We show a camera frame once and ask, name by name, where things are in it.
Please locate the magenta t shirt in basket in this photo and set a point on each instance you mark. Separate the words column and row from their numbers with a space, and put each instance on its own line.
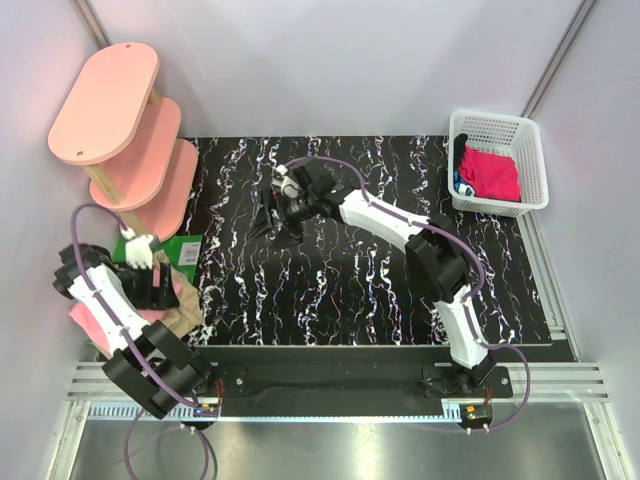
column 492, row 176

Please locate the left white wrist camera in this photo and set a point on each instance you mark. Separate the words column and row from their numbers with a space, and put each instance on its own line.
column 139, row 248

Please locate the aluminium frame rail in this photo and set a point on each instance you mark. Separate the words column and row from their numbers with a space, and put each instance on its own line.
column 537, row 382

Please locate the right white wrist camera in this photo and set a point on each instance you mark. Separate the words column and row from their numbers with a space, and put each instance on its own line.
column 283, row 184

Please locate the green folded t shirt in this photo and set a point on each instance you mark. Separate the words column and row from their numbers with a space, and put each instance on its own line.
column 182, row 252

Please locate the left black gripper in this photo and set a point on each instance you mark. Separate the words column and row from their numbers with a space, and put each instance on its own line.
column 154, row 298

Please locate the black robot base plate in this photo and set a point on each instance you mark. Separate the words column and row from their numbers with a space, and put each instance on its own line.
column 415, row 369

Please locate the pink three-tier shelf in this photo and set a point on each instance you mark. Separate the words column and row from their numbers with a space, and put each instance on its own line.
column 126, row 138

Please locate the pink t shirt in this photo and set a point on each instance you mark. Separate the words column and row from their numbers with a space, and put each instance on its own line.
column 90, row 315

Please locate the beige folded t shirt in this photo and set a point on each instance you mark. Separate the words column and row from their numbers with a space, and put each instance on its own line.
column 188, row 316

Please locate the white plastic laundry basket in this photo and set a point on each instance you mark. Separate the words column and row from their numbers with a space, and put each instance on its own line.
column 507, row 135

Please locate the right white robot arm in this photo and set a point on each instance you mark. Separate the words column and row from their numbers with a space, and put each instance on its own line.
column 437, row 261

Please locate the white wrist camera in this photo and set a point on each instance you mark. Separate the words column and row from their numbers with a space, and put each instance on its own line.
column 139, row 248
column 283, row 184

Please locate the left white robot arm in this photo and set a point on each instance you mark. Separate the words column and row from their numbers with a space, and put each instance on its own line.
column 158, row 370

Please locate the blue garment in basket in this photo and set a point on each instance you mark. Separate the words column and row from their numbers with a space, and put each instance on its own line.
column 461, row 186

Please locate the black garment in basket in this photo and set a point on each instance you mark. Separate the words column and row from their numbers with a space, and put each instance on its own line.
column 459, row 149

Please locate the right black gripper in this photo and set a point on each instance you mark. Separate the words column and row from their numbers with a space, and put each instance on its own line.
column 289, row 236

